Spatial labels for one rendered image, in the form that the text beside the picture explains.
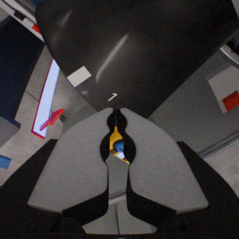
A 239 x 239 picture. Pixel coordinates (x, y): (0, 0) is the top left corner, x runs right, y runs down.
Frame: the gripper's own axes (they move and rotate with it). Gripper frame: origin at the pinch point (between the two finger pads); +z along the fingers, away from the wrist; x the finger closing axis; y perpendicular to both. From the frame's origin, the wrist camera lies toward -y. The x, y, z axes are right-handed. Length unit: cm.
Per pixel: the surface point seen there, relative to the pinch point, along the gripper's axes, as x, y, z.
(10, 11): -28.5, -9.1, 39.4
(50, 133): -65, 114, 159
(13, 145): -119, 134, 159
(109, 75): -0.7, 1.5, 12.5
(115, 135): 1.0, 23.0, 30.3
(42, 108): -11.9, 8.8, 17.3
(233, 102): 51, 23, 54
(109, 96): -0.6, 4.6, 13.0
